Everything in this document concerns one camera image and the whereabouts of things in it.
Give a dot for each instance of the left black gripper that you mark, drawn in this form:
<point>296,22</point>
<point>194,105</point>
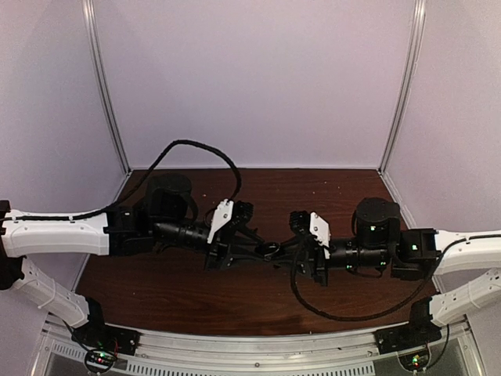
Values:
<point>221,251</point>

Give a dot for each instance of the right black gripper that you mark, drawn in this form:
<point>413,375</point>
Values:
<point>312,260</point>

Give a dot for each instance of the black earbud charging case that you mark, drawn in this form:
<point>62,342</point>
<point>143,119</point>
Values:
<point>268,251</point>

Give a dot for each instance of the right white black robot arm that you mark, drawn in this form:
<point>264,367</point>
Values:
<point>418,254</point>

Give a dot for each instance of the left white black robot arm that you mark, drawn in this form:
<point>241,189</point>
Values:
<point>164,218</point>

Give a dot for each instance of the right circuit board with leds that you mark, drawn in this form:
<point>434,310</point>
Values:
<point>415,361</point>

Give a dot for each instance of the circuit board with leds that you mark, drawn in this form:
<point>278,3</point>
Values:
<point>415,361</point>
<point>99,361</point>

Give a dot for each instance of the left circuit board with leds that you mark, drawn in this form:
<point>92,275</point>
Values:
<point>99,361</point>

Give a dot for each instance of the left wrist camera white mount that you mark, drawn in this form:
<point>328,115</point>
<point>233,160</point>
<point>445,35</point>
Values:
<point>229,215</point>

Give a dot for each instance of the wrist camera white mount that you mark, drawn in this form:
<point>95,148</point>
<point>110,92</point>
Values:
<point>312,224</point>
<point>229,215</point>

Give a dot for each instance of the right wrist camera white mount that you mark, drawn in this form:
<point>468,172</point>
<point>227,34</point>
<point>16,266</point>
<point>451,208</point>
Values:
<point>312,224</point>

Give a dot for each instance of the aluminium front rail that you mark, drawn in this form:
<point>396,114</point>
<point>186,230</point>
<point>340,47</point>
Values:
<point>342,353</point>

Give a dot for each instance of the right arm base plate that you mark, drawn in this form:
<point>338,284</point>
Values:
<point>397,339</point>

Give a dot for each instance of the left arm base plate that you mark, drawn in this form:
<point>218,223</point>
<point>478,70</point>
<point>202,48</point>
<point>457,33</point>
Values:
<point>113,339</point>

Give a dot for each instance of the right aluminium frame post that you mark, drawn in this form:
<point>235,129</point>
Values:
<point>411,61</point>

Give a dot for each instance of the aluminium frame post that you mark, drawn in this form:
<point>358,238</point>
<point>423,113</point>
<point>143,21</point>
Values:
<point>89,14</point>
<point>411,61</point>

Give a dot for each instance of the left aluminium frame post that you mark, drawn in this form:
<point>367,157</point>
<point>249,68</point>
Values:
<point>89,14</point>

